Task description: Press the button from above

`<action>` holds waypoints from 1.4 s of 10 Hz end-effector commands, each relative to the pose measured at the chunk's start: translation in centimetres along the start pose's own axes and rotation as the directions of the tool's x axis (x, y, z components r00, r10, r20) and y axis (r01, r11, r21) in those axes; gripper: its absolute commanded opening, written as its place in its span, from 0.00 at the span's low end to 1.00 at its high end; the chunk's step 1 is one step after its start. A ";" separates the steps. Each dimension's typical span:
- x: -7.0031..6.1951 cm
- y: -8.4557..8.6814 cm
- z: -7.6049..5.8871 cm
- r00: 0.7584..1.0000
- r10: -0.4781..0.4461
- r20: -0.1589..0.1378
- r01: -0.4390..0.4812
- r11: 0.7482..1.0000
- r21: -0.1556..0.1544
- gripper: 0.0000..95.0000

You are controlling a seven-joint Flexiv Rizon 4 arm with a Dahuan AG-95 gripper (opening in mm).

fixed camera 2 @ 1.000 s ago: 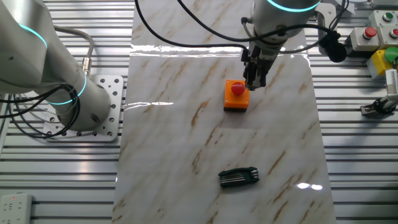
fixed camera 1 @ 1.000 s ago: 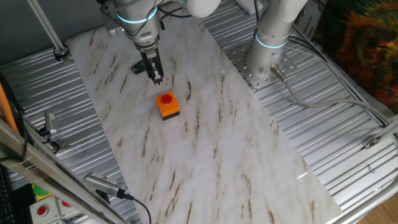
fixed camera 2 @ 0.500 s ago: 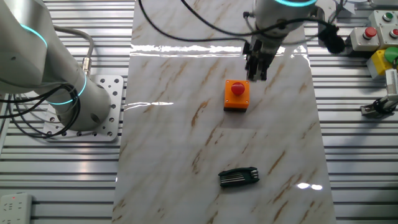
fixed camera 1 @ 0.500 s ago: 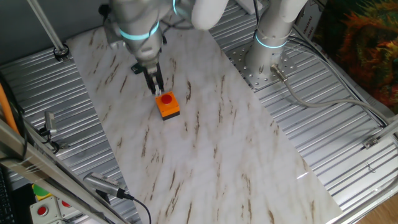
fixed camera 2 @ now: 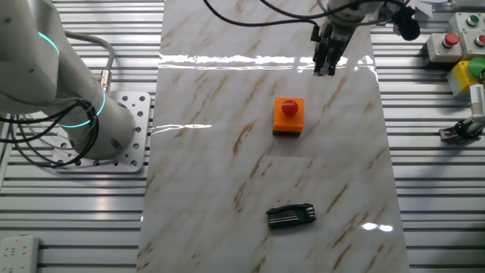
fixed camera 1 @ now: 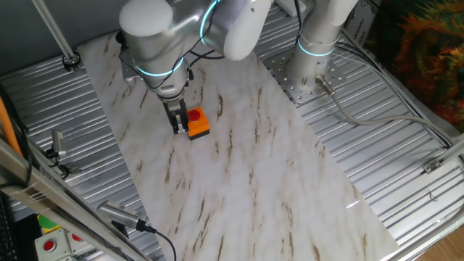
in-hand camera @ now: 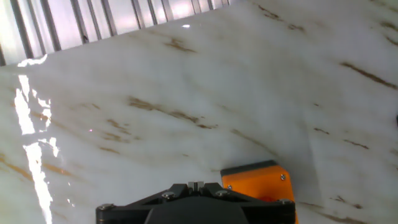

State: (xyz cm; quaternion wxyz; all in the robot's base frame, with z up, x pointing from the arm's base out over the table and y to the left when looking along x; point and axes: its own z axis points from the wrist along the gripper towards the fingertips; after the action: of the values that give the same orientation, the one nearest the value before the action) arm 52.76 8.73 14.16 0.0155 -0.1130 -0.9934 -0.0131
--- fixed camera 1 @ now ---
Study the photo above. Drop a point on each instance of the white flat box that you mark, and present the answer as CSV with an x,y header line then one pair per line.
x,y
288,7

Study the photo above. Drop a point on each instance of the orange box with red button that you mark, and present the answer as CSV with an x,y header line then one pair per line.
x,y
199,125

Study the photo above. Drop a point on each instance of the short aluminium frame bar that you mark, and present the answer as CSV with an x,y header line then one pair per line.
x,y
453,150

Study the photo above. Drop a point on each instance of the orange tube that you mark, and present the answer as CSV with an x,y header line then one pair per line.
x,y
7,127

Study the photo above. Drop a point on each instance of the white marble pattern sheet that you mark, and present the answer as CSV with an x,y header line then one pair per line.
x,y
253,181

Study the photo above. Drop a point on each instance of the small silver camera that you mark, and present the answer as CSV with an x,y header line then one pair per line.
x,y
58,141

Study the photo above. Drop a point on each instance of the colourful orange green cloth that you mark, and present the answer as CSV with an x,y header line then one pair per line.
x,y
424,54

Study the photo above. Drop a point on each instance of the small metal corner bracket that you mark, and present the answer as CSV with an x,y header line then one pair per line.
x,y
431,166

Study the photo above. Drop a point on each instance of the black keyboard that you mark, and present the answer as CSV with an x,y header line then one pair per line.
x,y
7,235

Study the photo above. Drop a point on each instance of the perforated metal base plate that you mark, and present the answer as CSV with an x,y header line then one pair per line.
x,y
282,78

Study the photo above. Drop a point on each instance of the grey box with red button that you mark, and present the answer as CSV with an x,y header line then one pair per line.
x,y
58,250
77,238

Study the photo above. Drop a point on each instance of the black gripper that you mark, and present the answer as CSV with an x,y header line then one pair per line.
x,y
174,108

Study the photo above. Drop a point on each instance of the large silver camera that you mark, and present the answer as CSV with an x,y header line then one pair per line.
x,y
119,214

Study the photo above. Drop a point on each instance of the black pole foot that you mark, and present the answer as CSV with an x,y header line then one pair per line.
x,y
67,65

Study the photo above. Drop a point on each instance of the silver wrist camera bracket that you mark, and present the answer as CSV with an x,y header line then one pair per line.
x,y
128,70

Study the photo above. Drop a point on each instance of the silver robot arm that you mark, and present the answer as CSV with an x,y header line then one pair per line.
x,y
315,36

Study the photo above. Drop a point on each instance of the aluminium frame beam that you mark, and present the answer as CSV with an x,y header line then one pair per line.
x,y
43,195

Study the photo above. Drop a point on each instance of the cardboard box with red print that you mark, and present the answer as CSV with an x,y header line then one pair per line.
x,y
362,21

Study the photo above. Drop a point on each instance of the slanted aluminium pole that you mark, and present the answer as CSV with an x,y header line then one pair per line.
x,y
54,30

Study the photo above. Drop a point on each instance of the yellow box with green button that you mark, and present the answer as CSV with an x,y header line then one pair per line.
x,y
46,221

